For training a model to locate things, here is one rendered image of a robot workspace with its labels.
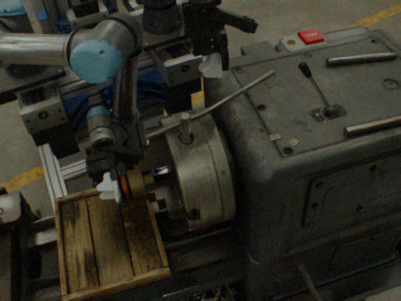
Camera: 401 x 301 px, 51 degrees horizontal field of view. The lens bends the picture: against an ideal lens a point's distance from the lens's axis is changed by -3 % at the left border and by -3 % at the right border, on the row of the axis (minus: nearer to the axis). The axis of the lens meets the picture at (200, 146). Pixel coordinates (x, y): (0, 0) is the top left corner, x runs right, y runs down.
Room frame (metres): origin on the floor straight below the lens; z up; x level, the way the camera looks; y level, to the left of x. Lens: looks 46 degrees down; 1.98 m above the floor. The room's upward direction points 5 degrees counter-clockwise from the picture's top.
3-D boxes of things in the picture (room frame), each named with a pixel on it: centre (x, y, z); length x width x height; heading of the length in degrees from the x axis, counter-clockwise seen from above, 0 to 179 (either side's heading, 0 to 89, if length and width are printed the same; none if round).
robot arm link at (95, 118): (0.99, 0.30, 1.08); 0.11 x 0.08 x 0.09; 11
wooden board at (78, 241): (0.71, 0.30, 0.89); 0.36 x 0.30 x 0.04; 12
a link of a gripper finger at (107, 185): (0.73, 0.25, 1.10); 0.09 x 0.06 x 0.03; 11
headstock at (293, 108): (0.88, -0.36, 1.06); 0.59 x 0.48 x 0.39; 102
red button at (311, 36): (1.09, -0.36, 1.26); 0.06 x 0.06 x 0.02; 12
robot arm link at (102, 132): (0.91, 0.29, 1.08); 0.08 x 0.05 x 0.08; 101
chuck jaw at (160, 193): (0.67, 0.09, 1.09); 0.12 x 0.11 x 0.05; 12
